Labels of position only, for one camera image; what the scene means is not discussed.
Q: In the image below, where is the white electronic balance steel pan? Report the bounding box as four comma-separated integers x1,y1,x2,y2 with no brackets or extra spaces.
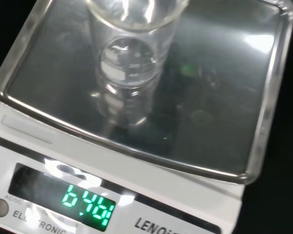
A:
0,0,293,234

